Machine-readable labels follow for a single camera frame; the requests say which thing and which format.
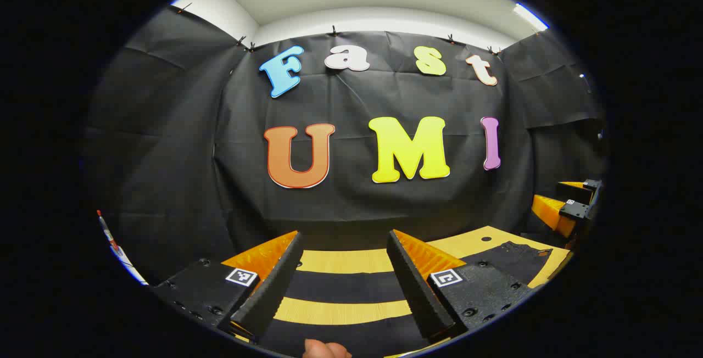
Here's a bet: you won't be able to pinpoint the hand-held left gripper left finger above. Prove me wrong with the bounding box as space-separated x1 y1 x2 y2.
149 230 304 343

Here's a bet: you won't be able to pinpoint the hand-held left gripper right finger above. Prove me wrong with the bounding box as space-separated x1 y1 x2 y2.
386 230 535 344

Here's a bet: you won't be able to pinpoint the black jeans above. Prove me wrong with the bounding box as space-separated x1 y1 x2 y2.
258 241 553 358

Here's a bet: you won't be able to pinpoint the ceiling light panel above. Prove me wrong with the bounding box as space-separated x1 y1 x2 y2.
514 3 550 32

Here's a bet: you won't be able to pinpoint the black backdrop cloth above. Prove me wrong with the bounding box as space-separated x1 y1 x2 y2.
82 4 607 287

